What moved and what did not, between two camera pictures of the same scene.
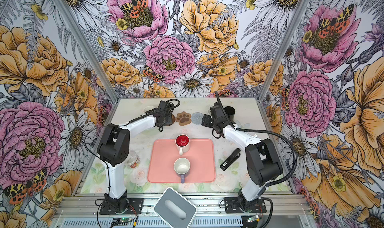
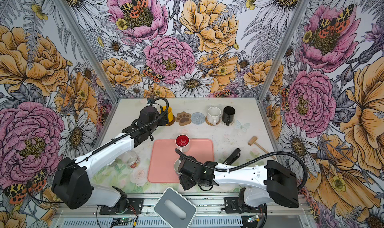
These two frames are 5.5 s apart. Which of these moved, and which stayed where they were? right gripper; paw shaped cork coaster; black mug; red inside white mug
Moved: right gripper
Stayed: black mug; red inside white mug; paw shaped cork coaster
